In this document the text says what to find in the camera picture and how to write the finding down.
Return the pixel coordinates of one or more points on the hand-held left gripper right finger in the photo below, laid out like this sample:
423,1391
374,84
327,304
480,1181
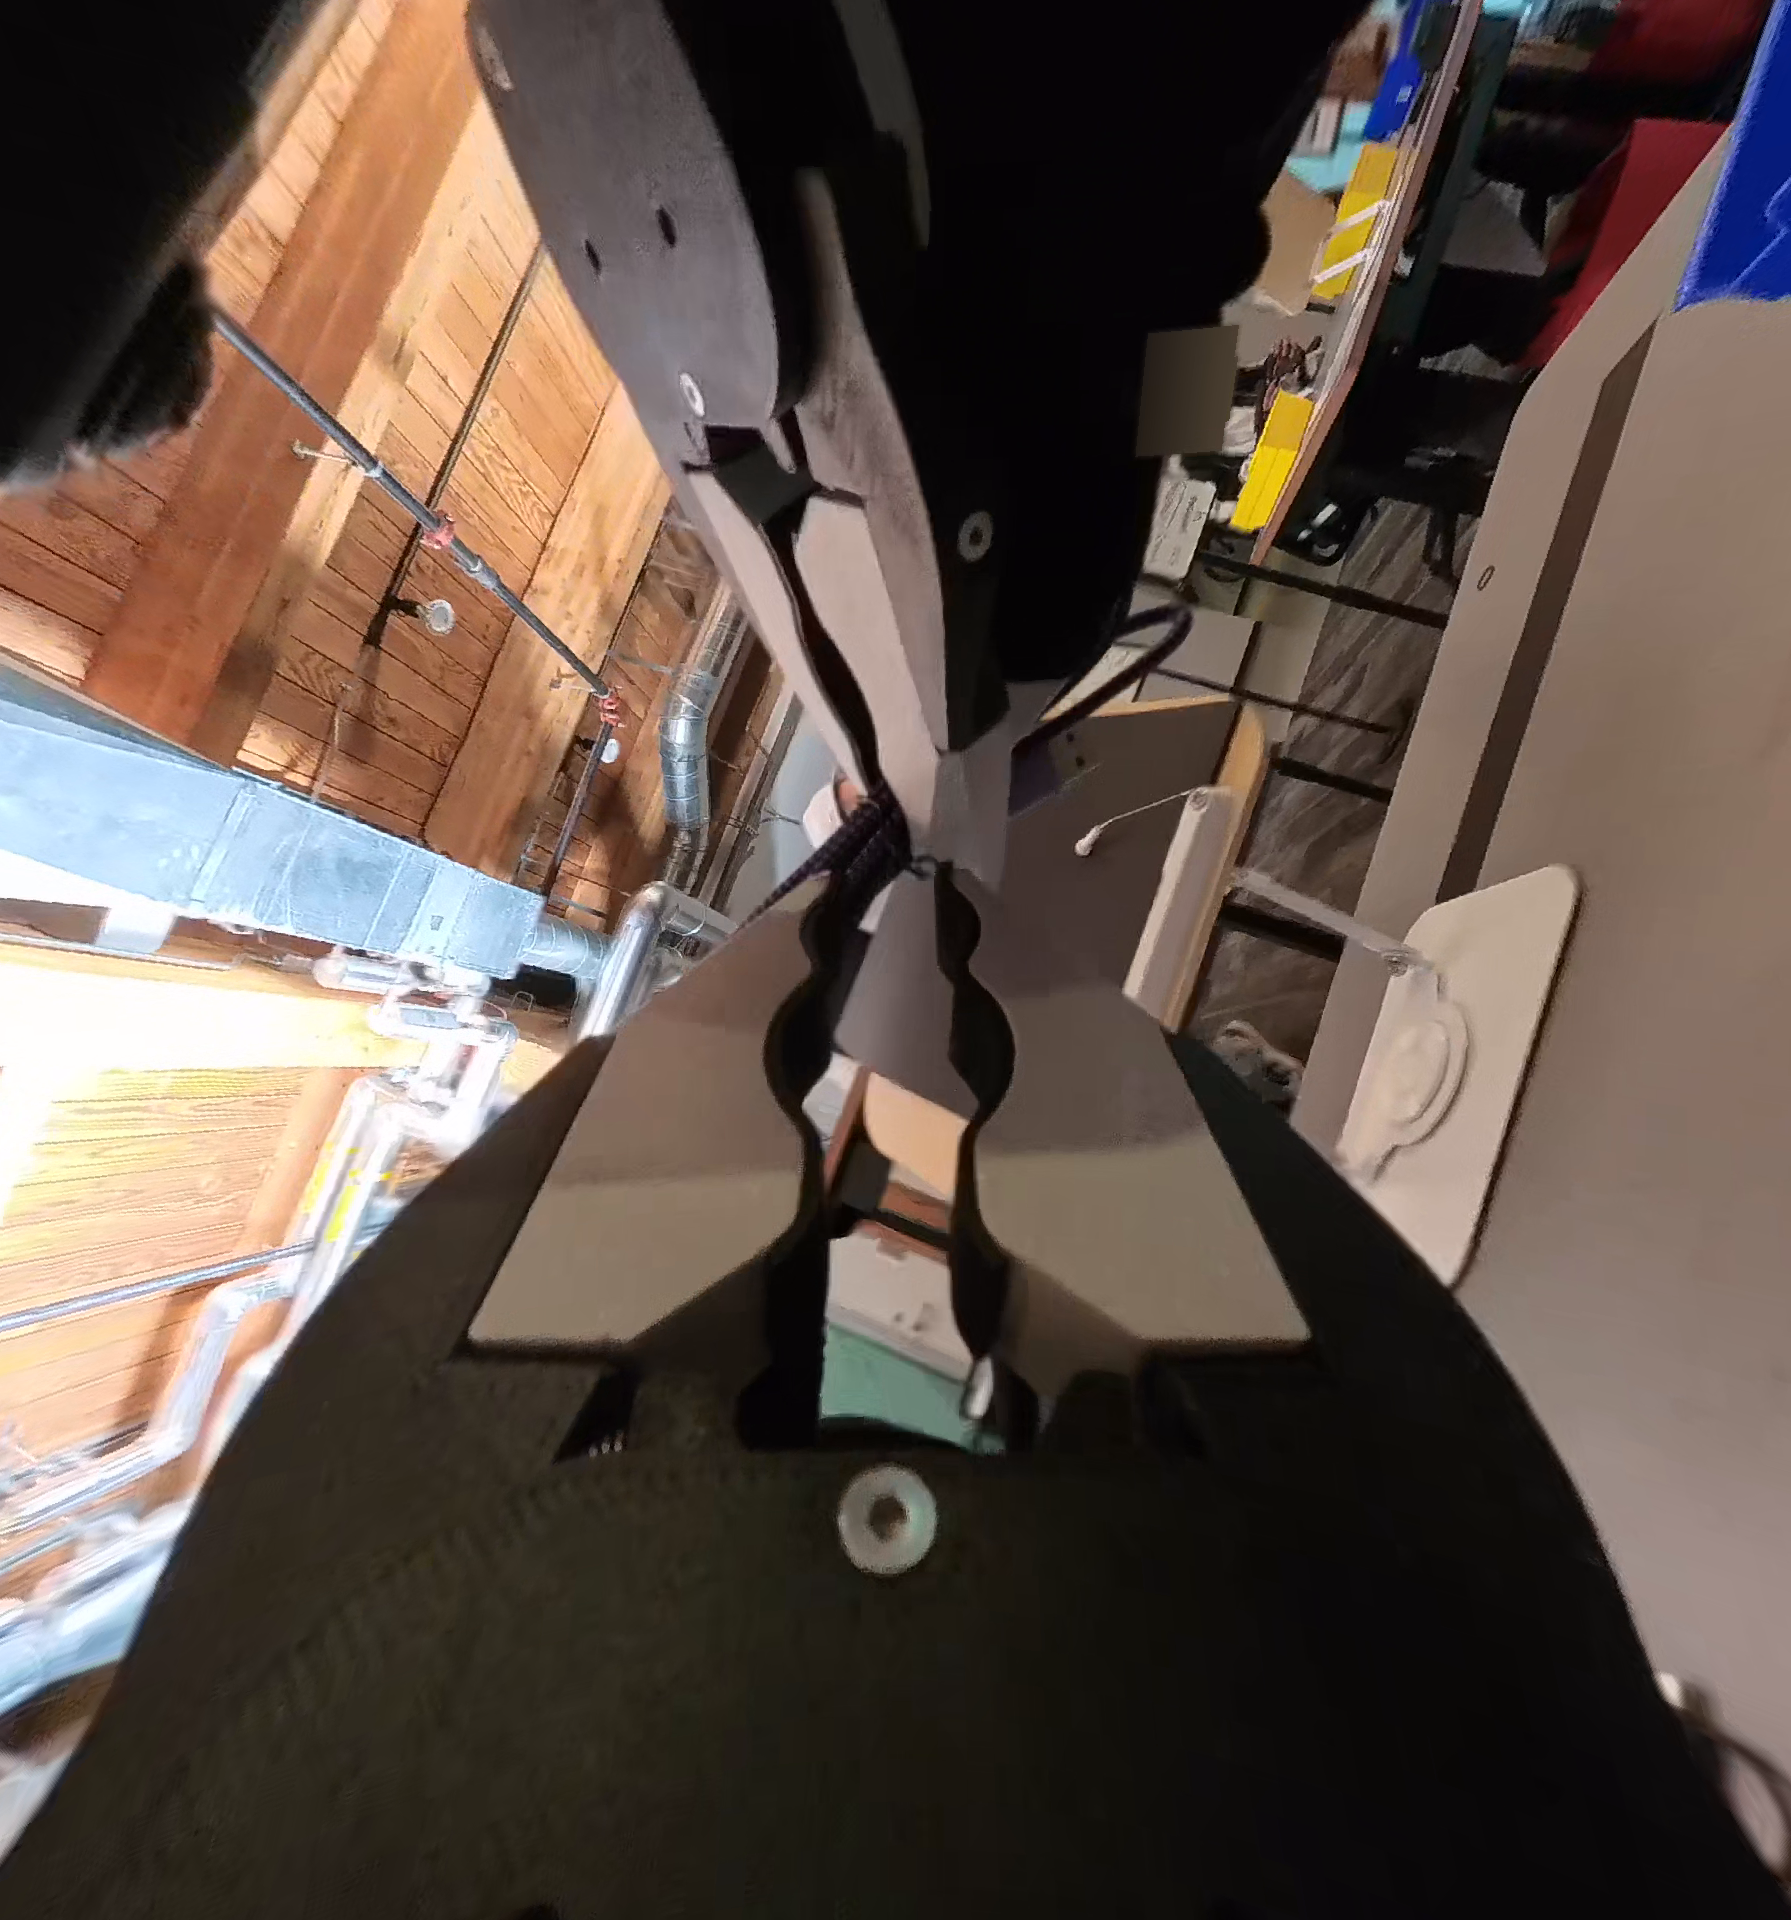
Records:
1135,1200

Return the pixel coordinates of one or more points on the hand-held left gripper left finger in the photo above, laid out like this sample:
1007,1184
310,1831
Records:
654,1184

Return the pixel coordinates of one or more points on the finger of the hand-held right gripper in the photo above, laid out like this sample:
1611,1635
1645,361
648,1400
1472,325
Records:
775,601
880,630

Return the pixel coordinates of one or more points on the white paper sheet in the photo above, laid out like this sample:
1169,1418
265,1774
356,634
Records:
1176,524

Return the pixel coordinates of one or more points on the clear acrylic rod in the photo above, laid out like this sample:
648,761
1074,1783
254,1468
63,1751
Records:
1324,922

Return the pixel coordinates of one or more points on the thin sprinkler pipe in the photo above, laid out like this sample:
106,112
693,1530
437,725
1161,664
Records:
437,529

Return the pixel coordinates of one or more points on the white mounting plate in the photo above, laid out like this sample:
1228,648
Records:
1511,1050

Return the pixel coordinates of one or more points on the yellow tray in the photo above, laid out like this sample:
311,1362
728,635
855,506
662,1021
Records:
1359,216
1276,457

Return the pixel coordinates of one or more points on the long wooden desk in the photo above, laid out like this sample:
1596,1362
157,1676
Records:
1374,299

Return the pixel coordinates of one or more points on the red object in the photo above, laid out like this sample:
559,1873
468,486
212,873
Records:
1630,210

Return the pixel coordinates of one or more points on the round silver duct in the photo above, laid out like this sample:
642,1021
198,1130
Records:
693,750

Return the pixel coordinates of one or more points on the rectangular silver duct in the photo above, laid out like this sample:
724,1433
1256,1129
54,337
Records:
236,839

